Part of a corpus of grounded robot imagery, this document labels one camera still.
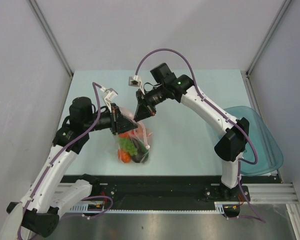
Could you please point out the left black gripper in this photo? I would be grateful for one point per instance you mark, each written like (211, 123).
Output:
(119, 123)

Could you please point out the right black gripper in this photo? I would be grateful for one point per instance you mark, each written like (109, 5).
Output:
(145, 109)

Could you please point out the red toy carrot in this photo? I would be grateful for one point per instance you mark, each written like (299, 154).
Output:
(135, 133)

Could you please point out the green toy grapes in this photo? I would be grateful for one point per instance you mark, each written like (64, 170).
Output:
(128, 146)

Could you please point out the clear zip top bag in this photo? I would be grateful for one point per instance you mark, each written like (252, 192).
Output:
(147, 139)

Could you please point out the orange toy pumpkin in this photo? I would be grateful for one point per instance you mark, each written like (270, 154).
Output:
(123, 156)

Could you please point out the dark purple toy fruit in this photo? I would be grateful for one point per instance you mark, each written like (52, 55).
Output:
(140, 157)

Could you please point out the green toy chili pepper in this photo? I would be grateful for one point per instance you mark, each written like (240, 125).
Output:
(140, 147)

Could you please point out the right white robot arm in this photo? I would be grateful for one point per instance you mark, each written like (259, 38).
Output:
(232, 131)

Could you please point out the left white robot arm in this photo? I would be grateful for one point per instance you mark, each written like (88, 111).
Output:
(39, 211)

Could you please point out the blue plastic food tray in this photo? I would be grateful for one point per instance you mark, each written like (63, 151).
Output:
(270, 157)

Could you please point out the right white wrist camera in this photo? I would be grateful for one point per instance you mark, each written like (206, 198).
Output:
(136, 81)

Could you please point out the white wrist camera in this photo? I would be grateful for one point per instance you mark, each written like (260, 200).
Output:
(136, 81)
(108, 95)

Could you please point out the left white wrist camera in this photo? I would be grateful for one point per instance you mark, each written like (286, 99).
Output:
(108, 95)

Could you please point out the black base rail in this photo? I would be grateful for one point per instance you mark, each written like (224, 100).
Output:
(165, 193)

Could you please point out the white slotted cable duct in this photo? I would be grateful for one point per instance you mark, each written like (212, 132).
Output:
(82, 208)

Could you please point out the aluminium frame profile right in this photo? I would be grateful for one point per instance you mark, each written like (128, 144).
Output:
(277, 193)

